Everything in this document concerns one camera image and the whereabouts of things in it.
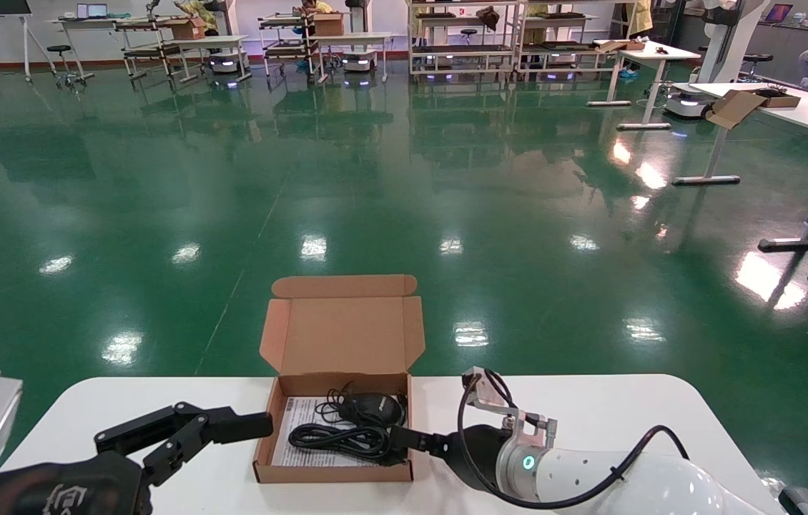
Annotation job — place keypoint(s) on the white printed paper sheet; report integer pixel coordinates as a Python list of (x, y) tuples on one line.
[(297, 418)]

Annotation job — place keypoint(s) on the white desk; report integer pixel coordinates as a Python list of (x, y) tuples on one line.
[(100, 21)]

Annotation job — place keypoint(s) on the dark grey robot part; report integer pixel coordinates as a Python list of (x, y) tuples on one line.
[(801, 502)]

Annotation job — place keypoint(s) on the open laptop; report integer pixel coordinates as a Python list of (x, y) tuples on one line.
[(779, 12), (99, 11), (83, 11)]

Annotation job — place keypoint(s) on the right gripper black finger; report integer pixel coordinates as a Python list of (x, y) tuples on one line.
[(431, 445), (398, 447)]

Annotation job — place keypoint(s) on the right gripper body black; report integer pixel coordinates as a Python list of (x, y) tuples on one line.
[(479, 450)]

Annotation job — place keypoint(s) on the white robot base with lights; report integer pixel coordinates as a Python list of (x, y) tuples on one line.
[(224, 64)]

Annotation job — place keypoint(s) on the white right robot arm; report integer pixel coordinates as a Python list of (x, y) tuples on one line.
[(633, 486)]

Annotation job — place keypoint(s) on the flat brown cardboard piece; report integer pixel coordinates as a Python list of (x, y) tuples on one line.
[(618, 45)]

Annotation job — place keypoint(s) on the small black stool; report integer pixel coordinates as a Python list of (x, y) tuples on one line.
[(753, 58), (470, 31)]

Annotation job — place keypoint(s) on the open brown cardboard box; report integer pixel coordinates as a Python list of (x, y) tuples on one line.
[(733, 107)]

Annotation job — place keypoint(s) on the brown cardboard storage box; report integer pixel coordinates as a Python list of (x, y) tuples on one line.
[(340, 336)]

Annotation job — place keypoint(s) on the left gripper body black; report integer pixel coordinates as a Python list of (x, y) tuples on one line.
[(61, 493)]

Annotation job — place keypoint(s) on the black stool with chrome legs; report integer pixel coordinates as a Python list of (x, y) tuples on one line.
[(58, 48)]

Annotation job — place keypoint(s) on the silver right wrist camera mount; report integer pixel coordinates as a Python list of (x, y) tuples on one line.
[(497, 404)]

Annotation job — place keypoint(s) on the white wheeled robot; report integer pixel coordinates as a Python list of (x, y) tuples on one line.
[(722, 43)]

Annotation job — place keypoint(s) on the metal rack cart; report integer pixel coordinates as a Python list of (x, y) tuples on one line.
[(143, 50), (282, 46)]

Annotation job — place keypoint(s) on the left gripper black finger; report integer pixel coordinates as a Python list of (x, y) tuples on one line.
[(232, 425)]

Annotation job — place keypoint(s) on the brown bag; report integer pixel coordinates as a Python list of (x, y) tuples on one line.
[(488, 16)]

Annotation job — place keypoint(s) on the large white shelf rack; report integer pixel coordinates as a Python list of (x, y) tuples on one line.
[(561, 46), (461, 48)]

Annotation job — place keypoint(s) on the person in yellow coat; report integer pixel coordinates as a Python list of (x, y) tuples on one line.
[(318, 7), (200, 8), (641, 18)]

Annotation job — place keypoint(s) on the black column robot white base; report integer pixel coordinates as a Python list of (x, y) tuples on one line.
[(360, 63)]

